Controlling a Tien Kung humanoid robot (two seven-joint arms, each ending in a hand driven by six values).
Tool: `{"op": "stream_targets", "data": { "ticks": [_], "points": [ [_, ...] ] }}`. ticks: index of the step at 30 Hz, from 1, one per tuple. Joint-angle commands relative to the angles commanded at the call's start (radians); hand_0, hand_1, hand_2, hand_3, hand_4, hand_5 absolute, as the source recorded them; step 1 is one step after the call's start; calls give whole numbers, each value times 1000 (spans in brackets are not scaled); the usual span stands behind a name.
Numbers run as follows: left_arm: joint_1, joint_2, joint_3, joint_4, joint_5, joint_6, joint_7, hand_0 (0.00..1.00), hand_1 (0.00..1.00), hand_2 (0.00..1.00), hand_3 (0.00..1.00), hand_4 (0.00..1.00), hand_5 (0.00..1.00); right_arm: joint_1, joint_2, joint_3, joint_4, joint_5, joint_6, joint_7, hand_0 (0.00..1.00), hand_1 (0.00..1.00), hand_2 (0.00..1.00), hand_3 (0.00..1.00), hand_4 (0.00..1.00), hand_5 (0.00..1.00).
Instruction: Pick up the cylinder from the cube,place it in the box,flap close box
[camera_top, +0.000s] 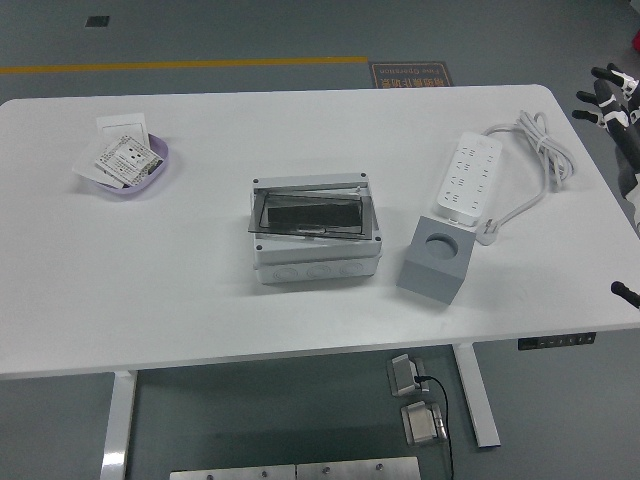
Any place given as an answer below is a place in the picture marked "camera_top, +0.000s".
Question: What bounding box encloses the black table control panel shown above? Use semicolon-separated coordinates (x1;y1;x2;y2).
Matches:
518;331;597;351

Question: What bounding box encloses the white table leg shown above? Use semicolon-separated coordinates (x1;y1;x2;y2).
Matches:
98;370;139;480
452;342;501;449

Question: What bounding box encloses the grey metal base plate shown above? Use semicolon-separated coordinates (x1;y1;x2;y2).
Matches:
296;456;421;480
169;464;296;480

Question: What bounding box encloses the grey plastic junction box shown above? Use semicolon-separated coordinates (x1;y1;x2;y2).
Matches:
251;172;384;285

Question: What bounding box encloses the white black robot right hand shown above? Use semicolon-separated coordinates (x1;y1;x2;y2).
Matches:
572;63;640;227

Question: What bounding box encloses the black pedal cable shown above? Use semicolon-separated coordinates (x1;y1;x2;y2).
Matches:
417;374;455;480

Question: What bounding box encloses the white power cord with plug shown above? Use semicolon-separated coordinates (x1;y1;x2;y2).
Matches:
474;110;577;246

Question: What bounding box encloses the white flat cover plate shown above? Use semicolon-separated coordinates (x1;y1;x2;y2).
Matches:
71;139;121;186

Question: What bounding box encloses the silver foot pedal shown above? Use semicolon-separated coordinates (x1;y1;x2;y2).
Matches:
400;400;447;446
385;353;426;397

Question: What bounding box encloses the white socket panel with print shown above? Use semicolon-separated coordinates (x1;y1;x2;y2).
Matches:
94;134;165;187

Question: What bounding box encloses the plain white switch plate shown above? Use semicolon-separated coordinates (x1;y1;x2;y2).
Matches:
95;113;151;146

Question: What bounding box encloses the brown floor sign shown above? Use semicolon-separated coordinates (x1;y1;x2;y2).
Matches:
368;60;454;90

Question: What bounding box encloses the white power strip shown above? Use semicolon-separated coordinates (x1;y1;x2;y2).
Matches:
432;130;504;229

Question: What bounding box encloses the grey cube with round hole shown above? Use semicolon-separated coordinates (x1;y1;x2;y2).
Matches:
397;215;475;305

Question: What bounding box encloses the transparent grey box lid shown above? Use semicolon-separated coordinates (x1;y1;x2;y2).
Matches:
244;180;372;239

